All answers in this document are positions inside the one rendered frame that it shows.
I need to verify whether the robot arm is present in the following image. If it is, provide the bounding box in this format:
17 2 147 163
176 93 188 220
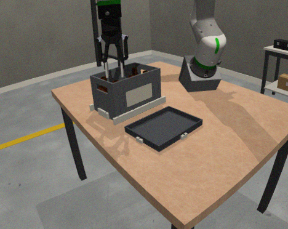
97 0 226 78

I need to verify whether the grey divided crate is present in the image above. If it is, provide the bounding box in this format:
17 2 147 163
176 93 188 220
90 62 161 120

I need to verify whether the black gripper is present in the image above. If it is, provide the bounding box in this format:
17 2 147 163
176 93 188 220
95 18 129 78

